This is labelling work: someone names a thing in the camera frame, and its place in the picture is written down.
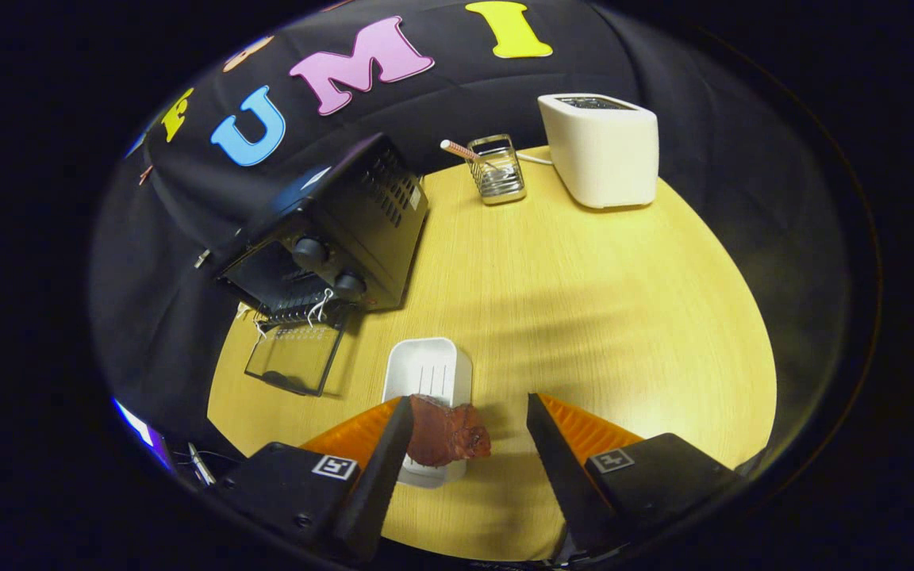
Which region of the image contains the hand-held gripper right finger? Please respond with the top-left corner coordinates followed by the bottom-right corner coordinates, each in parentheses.
top-left (526, 393), bottom-right (747, 560)

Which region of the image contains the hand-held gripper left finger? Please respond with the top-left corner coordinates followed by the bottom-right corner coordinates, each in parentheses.
top-left (215, 395), bottom-right (414, 564)

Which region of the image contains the brown meat piece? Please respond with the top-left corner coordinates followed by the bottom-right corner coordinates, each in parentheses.
top-left (407, 394), bottom-right (493, 468)

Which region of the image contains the black toaster oven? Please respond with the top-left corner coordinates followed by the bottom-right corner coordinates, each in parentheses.
top-left (215, 132), bottom-right (430, 397)

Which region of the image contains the white bread toaster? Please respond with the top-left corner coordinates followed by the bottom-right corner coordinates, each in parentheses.
top-left (537, 93), bottom-right (660, 210)

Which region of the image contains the white ribbed tray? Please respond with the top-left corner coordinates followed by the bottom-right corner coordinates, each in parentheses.
top-left (382, 337), bottom-right (474, 489)

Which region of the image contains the black backdrop cloth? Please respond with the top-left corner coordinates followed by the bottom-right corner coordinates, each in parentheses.
top-left (90, 0), bottom-right (854, 477)

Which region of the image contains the striped drinking straw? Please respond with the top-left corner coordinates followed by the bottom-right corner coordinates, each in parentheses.
top-left (440, 140), bottom-right (490, 166)

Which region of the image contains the wire utensil holder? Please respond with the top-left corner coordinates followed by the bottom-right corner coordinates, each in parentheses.
top-left (467, 134), bottom-right (528, 206)

